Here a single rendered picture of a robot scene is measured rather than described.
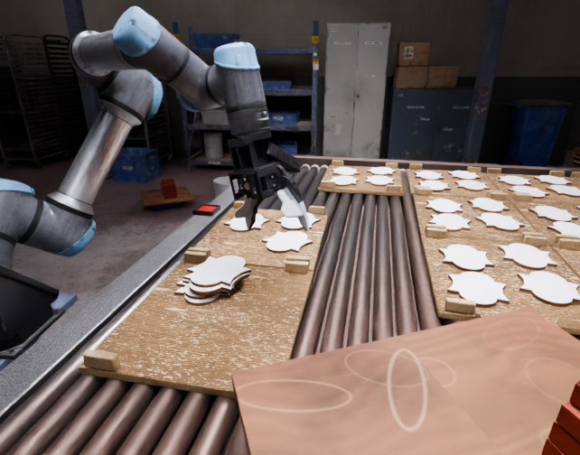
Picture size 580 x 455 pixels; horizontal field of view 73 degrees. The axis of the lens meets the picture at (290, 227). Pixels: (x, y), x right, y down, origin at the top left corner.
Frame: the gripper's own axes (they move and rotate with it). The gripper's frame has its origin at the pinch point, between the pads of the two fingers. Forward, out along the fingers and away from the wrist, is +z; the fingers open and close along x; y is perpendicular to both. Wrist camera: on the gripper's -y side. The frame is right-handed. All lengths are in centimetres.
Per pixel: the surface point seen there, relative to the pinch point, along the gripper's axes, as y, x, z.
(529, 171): -157, 33, 26
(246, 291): 2.3, -11.4, 14.2
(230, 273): 3.6, -13.4, 9.4
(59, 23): -288, -556, -209
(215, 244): -12.5, -34.2, 9.3
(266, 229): -29.2, -28.4, 10.8
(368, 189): -87, -19, 14
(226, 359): 21.6, -0.2, 16.5
